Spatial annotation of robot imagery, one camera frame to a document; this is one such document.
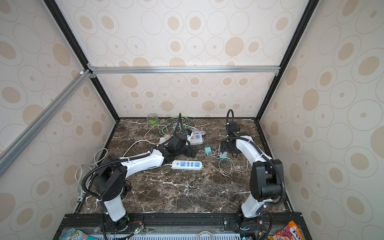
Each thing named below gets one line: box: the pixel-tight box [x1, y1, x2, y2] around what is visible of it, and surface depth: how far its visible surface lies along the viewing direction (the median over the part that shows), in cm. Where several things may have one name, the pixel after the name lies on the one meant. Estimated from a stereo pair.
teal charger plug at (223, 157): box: [219, 153, 228, 163], surface depth 96 cm
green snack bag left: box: [60, 227, 101, 240], surface depth 71 cm
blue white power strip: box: [171, 160, 204, 170], surface depth 94 cm
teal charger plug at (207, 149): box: [204, 146, 212, 154], surface depth 102 cm
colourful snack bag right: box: [267, 220, 305, 240], surface depth 70 cm
